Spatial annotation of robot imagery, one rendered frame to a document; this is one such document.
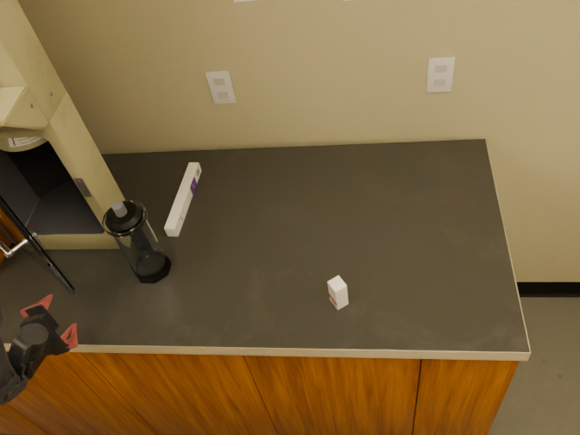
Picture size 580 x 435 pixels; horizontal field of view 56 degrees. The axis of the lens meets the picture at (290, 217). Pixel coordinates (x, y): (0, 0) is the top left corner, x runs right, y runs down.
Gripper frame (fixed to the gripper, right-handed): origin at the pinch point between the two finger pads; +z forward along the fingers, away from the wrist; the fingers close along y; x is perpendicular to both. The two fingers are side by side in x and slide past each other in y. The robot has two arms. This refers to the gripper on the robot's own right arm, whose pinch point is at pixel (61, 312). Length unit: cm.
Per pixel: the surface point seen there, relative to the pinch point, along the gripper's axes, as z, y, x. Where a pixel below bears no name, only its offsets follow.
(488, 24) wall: 52, 11, -118
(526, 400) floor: 53, -128, -95
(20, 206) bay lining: 28.8, 20.7, 15.6
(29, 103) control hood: 6, 45, -23
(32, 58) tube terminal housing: 12, 53, -25
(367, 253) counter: 23, -25, -70
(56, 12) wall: 51, 60, -15
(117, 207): 10.1, 16.0, -23.3
